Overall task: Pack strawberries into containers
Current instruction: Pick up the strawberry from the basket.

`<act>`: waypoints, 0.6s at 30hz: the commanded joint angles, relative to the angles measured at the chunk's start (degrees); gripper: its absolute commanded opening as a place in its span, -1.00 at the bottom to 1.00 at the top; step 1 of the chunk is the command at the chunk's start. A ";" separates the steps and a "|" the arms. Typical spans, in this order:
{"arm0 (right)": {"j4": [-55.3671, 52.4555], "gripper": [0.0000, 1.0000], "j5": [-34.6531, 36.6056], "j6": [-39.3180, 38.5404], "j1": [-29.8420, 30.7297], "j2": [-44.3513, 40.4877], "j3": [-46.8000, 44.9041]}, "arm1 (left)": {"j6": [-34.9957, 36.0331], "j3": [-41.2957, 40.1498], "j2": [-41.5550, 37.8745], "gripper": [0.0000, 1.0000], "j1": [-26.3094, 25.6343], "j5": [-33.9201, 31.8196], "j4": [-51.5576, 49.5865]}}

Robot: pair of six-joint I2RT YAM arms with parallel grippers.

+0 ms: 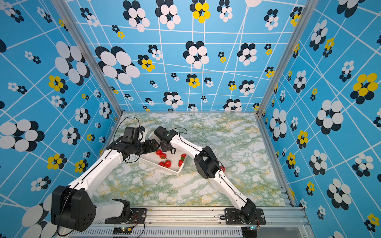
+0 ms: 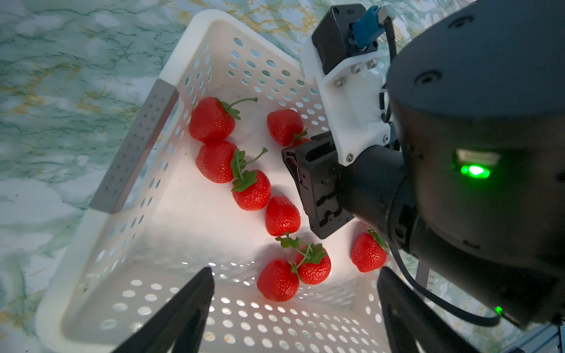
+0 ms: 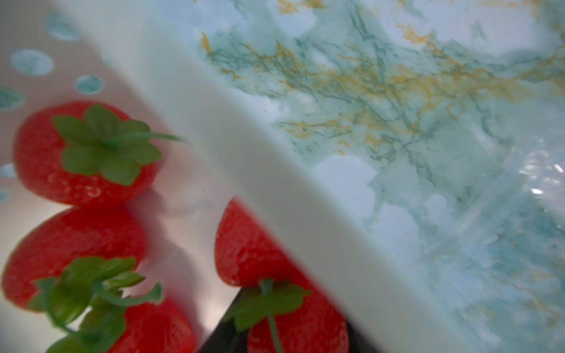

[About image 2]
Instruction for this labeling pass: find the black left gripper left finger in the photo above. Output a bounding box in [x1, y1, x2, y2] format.
[115, 267, 215, 352]

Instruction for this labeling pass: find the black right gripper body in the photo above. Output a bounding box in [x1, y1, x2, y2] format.
[281, 132, 354, 240]

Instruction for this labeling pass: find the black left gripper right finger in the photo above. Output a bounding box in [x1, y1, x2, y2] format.
[378, 267, 477, 353]

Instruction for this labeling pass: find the red strawberry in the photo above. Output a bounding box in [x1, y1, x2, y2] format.
[196, 141, 238, 184]
[257, 258, 300, 302]
[275, 234, 332, 285]
[188, 96, 258, 144]
[230, 148, 272, 211]
[351, 229, 389, 273]
[266, 109, 310, 147]
[265, 197, 301, 237]

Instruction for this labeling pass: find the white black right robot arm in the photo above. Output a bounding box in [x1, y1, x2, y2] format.
[282, 1, 564, 327]

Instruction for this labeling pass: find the white perforated plastic basket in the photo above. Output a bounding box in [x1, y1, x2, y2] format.
[35, 10, 390, 352]

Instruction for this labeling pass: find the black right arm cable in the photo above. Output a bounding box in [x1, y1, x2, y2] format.
[378, 17, 502, 328]

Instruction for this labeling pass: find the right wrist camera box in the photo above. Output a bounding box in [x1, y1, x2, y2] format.
[312, 4, 394, 74]

